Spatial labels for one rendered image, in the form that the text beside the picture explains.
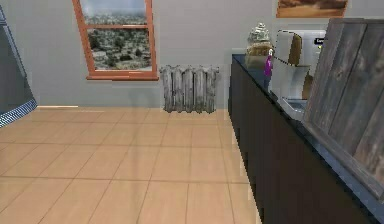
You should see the purple bottle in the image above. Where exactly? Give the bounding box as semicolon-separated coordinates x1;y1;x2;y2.
263;48;275;90

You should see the orange framed wall picture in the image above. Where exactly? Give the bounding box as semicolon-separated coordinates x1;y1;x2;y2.
275;0;349;19

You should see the white coffee machine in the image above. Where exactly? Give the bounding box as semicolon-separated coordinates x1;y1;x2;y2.
270;29;327;122

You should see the orange framed window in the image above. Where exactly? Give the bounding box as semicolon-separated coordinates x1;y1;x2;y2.
71;0;160;82

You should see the glass jar with lid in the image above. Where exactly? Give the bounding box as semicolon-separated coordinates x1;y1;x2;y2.
245;22;274;58

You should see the grey wooden plank crate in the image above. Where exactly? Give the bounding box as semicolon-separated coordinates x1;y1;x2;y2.
302;17;384;201

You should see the grey ribbed radiator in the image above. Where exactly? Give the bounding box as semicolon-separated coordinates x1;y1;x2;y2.
159;64;220;114

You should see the dark brown counter cabinet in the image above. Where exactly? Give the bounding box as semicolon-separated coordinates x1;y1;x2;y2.
228;54;384;224

